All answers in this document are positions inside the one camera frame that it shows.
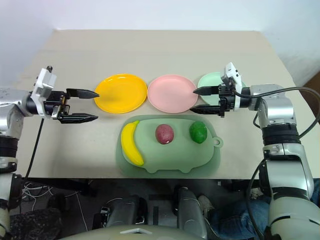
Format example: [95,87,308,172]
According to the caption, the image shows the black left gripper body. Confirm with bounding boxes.
[43,90,73,121]

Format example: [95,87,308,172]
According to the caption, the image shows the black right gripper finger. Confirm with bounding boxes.
[189,104,222,115]
[192,85,221,97]

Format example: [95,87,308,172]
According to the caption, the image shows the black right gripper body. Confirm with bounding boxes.
[217,76,238,118]

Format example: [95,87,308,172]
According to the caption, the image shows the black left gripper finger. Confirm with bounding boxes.
[65,88,101,99]
[57,112,99,125]

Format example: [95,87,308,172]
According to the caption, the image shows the light green plastic plate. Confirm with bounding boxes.
[197,71,247,106]

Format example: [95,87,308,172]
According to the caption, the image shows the green round fruit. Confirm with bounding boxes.
[188,121,209,145]

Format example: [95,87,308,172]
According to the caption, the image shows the pink plastic plate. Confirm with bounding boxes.
[147,73,199,114]

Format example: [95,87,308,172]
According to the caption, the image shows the yellow plastic plate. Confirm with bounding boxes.
[94,73,148,115]

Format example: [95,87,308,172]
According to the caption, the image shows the dark red round fruit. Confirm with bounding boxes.
[155,123,175,146]

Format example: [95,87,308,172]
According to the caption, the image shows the light green pig-shaped board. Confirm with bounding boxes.
[121,118,223,174]

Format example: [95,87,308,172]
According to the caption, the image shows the yellow toy banana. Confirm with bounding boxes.
[120,119,145,167]

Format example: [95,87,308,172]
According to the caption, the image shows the dark green translucent mat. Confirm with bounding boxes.
[115,114,223,179]

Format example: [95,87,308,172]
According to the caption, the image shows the white shoe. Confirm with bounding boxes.
[198,194,215,212]

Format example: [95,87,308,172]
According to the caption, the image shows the dark grey rounded housing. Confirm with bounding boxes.
[99,194,149,230]
[174,185,209,240]

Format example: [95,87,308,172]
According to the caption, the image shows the blue jeans leg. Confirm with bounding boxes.
[206,196,274,240]

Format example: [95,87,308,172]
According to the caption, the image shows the black speckled fuzzy object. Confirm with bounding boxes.
[9,207,63,240]

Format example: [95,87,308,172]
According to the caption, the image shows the grey-green robot torso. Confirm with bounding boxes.
[59,221,209,240]

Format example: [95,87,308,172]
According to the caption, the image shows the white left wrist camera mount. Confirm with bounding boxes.
[31,65,58,119]

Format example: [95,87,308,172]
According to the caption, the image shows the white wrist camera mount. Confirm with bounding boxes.
[31,65,58,119]
[220,61,243,111]

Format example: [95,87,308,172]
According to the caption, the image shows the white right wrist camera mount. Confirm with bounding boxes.
[220,61,243,111]

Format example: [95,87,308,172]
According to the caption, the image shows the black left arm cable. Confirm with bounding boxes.
[24,116,45,180]

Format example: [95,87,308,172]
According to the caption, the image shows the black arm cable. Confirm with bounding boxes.
[24,116,45,180]
[233,86,320,240]

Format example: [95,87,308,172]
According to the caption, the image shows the black table frame bar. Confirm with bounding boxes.
[24,178,99,199]

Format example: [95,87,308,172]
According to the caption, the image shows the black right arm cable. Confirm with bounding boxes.
[233,86,320,240]

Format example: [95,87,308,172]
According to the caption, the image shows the white floor cables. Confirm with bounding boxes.
[21,181,89,232]

